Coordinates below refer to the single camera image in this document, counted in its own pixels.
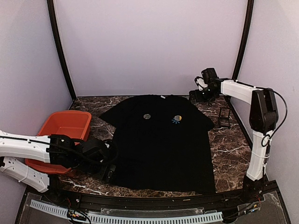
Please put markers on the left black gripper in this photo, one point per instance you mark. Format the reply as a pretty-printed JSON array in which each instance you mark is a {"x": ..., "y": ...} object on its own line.
[{"x": 108, "y": 178}]

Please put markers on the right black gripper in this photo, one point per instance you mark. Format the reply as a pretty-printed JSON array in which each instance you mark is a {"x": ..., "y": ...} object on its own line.
[{"x": 192, "y": 95}]

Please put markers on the black t-shirt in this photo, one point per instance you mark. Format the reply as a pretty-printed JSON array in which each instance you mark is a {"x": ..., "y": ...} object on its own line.
[{"x": 160, "y": 153}]

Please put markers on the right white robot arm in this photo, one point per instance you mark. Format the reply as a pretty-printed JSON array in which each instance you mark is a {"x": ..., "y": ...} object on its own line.
[{"x": 263, "y": 114}]

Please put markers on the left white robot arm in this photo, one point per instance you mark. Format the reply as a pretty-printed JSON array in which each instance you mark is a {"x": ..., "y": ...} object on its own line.
[{"x": 95, "y": 157}]

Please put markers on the black display stand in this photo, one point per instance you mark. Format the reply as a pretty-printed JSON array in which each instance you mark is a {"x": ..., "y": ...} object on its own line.
[{"x": 224, "y": 117}]

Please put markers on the orange plastic bin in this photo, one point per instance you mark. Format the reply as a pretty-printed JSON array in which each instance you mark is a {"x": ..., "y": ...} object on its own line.
[{"x": 72, "y": 123}]

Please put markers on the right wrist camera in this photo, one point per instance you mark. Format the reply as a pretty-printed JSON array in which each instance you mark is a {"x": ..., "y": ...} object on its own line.
[{"x": 200, "y": 83}]

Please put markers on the black front rail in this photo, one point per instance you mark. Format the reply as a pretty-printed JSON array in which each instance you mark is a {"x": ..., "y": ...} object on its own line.
[{"x": 88, "y": 202}]

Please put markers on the right black frame post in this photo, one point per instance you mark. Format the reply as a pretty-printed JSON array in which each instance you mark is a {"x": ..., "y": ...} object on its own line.
[{"x": 244, "y": 38}]

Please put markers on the black frame post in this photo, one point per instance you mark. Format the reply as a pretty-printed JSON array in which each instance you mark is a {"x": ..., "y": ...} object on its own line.
[
  {"x": 59, "y": 48},
  {"x": 244, "y": 38}
]

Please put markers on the white slotted cable duct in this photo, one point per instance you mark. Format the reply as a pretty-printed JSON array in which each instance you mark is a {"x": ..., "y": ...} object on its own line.
[{"x": 114, "y": 216}]

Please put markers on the left black frame post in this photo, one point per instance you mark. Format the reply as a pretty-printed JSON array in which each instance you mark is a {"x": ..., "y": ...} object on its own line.
[{"x": 59, "y": 48}]

